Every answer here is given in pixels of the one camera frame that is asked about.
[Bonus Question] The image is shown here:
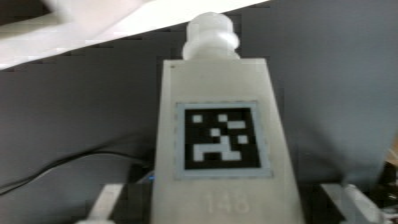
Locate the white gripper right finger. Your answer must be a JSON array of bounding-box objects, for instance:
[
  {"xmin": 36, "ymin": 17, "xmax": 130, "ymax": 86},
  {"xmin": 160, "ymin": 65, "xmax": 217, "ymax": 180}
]
[{"xmin": 301, "ymin": 183, "xmax": 391, "ymax": 224}]

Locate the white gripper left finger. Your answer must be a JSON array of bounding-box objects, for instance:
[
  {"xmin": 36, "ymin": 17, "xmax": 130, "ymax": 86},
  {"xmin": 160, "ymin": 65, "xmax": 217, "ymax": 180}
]
[{"xmin": 73, "ymin": 182, "xmax": 155, "ymax": 224}]

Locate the white stool leg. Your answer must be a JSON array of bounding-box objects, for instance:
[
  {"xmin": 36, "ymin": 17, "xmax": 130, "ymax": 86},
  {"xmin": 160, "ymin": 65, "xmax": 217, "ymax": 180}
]
[{"xmin": 151, "ymin": 13, "xmax": 304, "ymax": 224}]

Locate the black cable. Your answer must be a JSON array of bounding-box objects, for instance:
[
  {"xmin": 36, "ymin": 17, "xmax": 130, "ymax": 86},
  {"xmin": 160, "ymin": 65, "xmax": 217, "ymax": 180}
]
[{"xmin": 0, "ymin": 151, "xmax": 153, "ymax": 196}]

